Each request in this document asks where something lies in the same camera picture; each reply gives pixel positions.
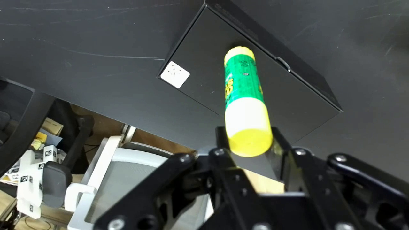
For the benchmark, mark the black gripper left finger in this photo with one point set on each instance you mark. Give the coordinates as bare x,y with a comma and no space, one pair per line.
160,200

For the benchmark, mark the green yellow glue stick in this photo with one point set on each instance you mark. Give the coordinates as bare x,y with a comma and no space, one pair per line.
247,120

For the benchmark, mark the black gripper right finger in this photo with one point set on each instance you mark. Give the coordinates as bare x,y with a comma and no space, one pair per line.
341,192

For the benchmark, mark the black rectangular box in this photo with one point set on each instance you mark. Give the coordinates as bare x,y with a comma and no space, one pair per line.
223,55

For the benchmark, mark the white office chair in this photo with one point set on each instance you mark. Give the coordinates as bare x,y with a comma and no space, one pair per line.
115,169

